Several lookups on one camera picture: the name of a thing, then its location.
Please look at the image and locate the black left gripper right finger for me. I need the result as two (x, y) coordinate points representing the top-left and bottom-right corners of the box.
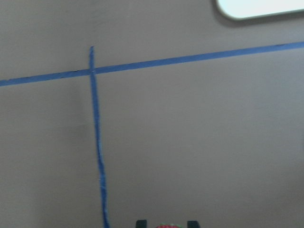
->
(187, 220), (199, 228)

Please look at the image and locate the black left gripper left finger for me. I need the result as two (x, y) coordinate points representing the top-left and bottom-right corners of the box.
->
(135, 220), (147, 228)

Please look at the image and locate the red strawberry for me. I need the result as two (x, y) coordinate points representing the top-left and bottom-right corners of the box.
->
(156, 223), (182, 228)

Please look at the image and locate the cream bear tray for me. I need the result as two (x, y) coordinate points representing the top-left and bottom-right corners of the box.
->
(215, 0), (304, 20)

